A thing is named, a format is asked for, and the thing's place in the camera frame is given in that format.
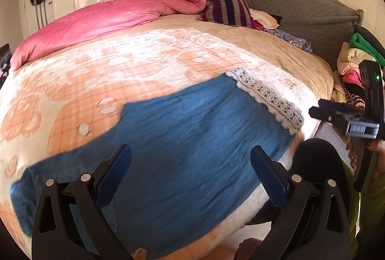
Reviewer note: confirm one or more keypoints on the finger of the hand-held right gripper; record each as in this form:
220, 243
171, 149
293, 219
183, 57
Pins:
327, 117
340, 105

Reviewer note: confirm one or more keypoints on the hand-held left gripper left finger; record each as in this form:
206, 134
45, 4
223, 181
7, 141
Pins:
114, 175

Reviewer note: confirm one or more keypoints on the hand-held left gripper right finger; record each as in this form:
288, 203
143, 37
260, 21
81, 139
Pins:
267, 178

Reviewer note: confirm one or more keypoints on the blue pants with lace trim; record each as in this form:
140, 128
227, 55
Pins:
180, 157

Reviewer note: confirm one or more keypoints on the person's right hand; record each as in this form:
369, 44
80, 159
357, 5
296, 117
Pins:
376, 146

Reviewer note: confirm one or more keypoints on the striped knit cloth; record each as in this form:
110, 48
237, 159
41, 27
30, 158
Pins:
349, 94

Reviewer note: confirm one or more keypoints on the pink cloth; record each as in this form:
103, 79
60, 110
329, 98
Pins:
352, 77

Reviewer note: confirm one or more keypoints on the cream folded cloth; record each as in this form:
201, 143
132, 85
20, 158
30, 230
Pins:
355, 60

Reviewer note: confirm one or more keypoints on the green folded cloth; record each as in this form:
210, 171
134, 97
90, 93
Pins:
365, 45

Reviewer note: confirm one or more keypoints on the person's foot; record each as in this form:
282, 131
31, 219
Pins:
249, 249

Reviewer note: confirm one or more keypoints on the blue patterned pillow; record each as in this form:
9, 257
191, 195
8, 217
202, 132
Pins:
291, 39

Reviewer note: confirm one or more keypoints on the person's green jacket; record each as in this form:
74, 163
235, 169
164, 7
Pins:
370, 212

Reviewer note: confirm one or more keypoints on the grey quilted headboard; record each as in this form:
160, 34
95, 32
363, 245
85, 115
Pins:
300, 4

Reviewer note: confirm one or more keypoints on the peach floral fleece blanket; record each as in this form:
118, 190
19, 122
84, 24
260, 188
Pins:
90, 67

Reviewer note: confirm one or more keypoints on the magenta cloth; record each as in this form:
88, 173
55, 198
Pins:
258, 25

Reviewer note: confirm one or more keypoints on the cream pillow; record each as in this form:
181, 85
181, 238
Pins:
264, 19

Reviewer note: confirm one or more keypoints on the purple striped pillow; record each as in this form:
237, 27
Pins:
227, 9

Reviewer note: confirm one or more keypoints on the pink quilt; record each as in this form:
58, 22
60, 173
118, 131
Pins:
105, 16

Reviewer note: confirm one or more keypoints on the pile of clothes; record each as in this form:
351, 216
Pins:
4, 58

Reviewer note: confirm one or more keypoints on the white door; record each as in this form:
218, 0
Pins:
28, 16

